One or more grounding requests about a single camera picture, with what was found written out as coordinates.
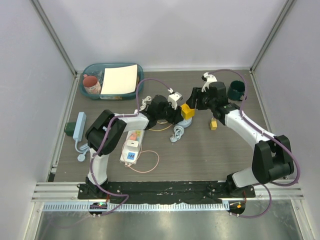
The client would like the pink plug adapter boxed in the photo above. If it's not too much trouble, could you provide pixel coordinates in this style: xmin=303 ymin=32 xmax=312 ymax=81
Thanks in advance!
xmin=129 ymin=131 xmax=140 ymax=141

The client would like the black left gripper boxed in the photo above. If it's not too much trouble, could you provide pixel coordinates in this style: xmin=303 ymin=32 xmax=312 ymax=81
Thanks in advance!
xmin=156 ymin=101 xmax=183 ymax=126

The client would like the white paper sheet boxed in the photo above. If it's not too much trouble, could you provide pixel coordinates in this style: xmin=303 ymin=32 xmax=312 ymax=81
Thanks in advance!
xmin=100 ymin=64 xmax=138 ymax=95

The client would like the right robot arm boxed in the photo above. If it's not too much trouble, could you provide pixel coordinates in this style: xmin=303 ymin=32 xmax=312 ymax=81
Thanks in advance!
xmin=186 ymin=81 xmax=295 ymax=198

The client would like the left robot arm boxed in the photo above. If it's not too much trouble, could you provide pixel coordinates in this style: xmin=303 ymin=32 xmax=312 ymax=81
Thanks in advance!
xmin=85 ymin=92 xmax=183 ymax=200

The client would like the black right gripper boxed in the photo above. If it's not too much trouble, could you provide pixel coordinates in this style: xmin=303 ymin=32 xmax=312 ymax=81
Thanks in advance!
xmin=187 ymin=87 xmax=216 ymax=111

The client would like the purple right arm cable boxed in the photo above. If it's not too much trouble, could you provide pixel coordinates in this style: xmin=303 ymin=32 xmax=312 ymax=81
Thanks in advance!
xmin=206 ymin=69 xmax=302 ymax=218

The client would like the yellow thin cable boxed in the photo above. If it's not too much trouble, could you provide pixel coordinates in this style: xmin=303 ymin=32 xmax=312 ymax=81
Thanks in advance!
xmin=147 ymin=121 xmax=174 ymax=132

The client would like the light blue coiled cable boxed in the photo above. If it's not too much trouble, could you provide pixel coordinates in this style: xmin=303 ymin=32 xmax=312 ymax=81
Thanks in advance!
xmin=169 ymin=124 xmax=187 ymax=144

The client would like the white power strip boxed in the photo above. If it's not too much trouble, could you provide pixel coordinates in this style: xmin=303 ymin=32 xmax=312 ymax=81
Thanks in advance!
xmin=119 ymin=130 xmax=145 ymax=165

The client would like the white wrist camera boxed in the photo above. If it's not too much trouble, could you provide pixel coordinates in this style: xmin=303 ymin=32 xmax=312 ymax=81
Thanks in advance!
xmin=201 ymin=72 xmax=218 ymax=93
xmin=167 ymin=88 xmax=183 ymax=110

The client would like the dark green box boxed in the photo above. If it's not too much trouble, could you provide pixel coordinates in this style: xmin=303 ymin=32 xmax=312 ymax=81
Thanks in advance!
xmin=64 ymin=122 xmax=76 ymax=137

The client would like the teal plastic basin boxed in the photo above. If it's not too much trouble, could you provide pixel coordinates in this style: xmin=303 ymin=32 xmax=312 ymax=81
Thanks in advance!
xmin=79 ymin=62 xmax=145 ymax=100

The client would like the white charger block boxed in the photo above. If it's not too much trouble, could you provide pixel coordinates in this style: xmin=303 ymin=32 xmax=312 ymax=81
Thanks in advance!
xmin=126 ymin=140 xmax=140 ymax=152

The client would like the dark green mug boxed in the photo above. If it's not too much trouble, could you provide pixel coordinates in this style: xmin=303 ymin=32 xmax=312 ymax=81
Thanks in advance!
xmin=227 ymin=80 xmax=246 ymax=102

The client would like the yellow cube socket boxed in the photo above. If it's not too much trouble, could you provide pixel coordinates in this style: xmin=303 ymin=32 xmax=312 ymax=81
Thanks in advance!
xmin=180 ymin=103 xmax=195 ymax=120

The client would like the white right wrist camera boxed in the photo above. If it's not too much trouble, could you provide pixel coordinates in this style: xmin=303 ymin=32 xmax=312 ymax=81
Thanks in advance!
xmin=201 ymin=72 xmax=218 ymax=93

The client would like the light blue round socket base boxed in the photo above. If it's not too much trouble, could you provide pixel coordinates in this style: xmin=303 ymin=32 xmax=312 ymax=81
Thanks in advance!
xmin=176 ymin=117 xmax=193 ymax=128

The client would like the white cable with plug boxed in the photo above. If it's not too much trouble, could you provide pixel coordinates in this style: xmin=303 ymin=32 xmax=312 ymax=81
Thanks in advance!
xmin=138 ymin=95 xmax=153 ymax=112

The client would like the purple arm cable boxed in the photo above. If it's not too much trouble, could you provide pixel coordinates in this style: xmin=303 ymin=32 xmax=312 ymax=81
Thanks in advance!
xmin=90 ymin=78 xmax=174 ymax=217
xmin=206 ymin=69 xmax=302 ymax=218

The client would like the pink thin cable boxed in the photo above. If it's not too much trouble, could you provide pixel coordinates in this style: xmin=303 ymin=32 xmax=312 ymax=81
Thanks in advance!
xmin=121 ymin=144 xmax=160 ymax=174

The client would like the pale yellow USB charger plug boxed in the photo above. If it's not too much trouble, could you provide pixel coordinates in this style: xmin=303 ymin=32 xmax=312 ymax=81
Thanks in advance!
xmin=209 ymin=118 xmax=218 ymax=131

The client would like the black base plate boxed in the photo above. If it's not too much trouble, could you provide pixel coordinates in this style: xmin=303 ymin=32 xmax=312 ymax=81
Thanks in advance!
xmin=76 ymin=180 xmax=256 ymax=205

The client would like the red patterned cup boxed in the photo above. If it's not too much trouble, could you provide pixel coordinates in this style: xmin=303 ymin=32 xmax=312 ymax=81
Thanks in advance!
xmin=82 ymin=74 xmax=102 ymax=95

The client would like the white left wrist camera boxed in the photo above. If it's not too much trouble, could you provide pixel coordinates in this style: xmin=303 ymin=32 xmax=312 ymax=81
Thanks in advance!
xmin=167 ymin=88 xmax=183 ymax=110

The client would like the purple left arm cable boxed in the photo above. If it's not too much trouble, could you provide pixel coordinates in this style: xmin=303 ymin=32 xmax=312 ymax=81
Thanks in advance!
xmin=90 ymin=78 xmax=174 ymax=217

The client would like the light blue power strip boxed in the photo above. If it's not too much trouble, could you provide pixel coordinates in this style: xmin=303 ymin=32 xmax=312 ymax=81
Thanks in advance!
xmin=72 ymin=112 xmax=87 ymax=142

